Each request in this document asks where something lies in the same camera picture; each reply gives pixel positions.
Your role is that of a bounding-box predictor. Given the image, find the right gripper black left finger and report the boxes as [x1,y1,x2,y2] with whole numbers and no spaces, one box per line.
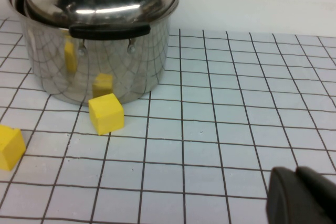
[266,166,333,224]

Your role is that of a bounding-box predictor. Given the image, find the yellow foam cube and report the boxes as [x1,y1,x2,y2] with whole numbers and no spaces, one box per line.
[88,93,124,136]
[0,124,27,172]

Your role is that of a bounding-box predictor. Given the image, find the white grid tablecloth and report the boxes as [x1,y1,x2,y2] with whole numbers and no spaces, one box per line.
[0,18,336,224]

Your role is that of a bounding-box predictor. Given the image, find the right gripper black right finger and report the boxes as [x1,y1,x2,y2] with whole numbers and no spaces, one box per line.
[296,166,336,224]

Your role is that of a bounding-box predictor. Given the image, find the stainless steel pot black handles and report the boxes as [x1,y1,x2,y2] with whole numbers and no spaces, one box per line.
[6,0,182,106]

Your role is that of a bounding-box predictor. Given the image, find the steel lid black knob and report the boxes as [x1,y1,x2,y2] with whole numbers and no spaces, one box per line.
[23,0,182,29]

